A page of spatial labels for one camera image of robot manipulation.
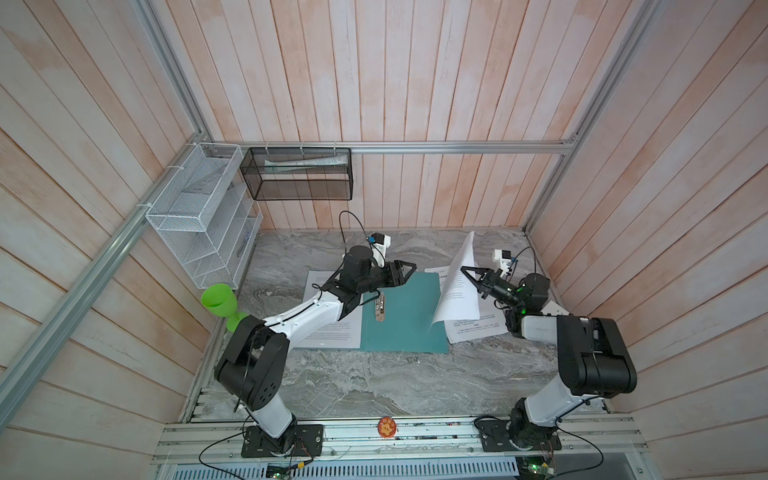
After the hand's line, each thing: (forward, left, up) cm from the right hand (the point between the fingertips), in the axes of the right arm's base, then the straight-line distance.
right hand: (462, 271), depth 84 cm
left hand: (-2, +14, +2) cm, 15 cm away
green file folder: (-6, +18, -18) cm, 26 cm away
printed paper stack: (-5, -13, -20) cm, 24 cm away
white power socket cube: (-1, -32, -17) cm, 36 cm away
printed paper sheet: (-11, +35, -19) cm, 41 cm away
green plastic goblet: (-10, +67, -1) cm, 68 cm away
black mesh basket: (+38, +53, +7) cm, 66 cm away
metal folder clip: (-1, +24, -18) cm, 30 cm away
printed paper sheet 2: (-8, +1, -3) cm, 8 cm away
